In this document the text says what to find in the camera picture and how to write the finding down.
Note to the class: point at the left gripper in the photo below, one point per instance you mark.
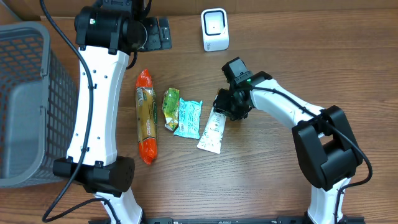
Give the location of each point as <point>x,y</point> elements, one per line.
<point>155,41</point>

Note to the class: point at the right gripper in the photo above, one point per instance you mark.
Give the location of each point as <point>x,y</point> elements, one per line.
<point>226,107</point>

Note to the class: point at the white gold-capped cream tube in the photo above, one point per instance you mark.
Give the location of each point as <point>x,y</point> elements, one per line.
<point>212,136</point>

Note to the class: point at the teal snack packet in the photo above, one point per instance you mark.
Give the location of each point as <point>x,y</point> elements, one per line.
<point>189,119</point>

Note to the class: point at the green snack packet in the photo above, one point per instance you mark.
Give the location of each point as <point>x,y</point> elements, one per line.
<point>170,108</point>

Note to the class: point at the orange pasta package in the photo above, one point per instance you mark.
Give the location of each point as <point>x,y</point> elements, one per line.
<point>146,113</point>

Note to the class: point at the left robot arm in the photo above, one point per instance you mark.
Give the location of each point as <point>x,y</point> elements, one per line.
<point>109,35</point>

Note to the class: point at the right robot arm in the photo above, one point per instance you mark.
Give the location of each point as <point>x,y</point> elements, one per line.
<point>327,152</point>

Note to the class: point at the white barcode scanner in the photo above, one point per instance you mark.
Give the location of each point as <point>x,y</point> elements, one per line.
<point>215,32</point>

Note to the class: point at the grey plastic shopping basket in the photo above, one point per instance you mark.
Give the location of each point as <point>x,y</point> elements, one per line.
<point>38,106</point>

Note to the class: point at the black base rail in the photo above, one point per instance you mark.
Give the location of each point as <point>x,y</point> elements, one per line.
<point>278,220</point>

